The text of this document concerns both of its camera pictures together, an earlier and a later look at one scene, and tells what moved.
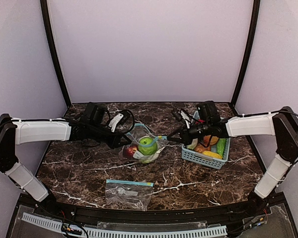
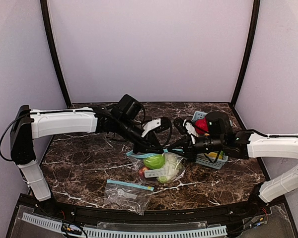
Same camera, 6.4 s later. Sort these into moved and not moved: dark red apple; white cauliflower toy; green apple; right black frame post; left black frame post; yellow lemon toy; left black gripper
Moved: green apple; left black gripper; white cauliflower toy; dark red apple
Not moved: left black frame post; right black frame post; yellow lemon toy
